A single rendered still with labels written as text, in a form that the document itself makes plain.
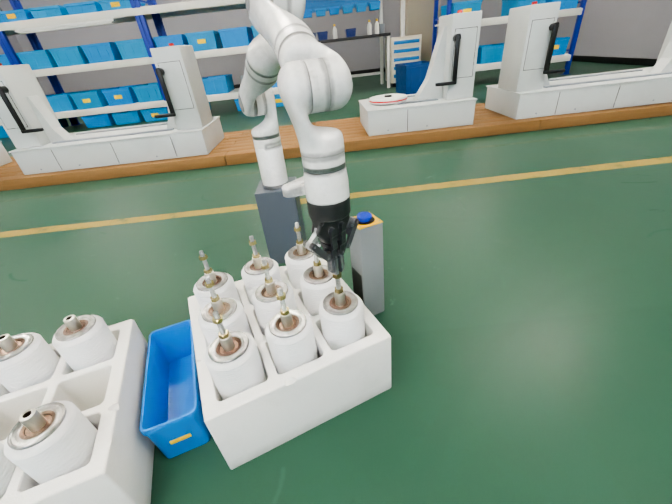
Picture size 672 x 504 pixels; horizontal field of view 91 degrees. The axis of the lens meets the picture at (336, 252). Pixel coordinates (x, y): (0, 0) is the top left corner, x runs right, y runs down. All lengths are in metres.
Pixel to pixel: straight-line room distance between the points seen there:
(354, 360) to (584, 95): 2.91
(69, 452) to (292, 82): 0.66
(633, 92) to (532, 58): 0.85
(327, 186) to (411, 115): 2.24
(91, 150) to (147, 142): 0.43
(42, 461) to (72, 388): 0.23
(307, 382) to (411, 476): 0.27
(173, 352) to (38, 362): 0.29
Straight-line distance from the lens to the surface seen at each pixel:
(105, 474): 0.73
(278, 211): 1.21
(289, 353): 0.67
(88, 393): 0.95
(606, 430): 0.94
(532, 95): 3.08
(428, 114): 2.77
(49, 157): 3.38
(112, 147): 3.10
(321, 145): 0.51
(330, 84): 0.50
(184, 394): 0.98
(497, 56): 5.85
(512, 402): 0.90
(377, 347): 0.73
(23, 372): 0.95
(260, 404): 0.70
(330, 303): 0.70
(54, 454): 0.74
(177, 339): 1.03
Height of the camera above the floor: 0.72
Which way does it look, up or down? 32 degrees down
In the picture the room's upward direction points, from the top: 7 degrees counter-clockwise
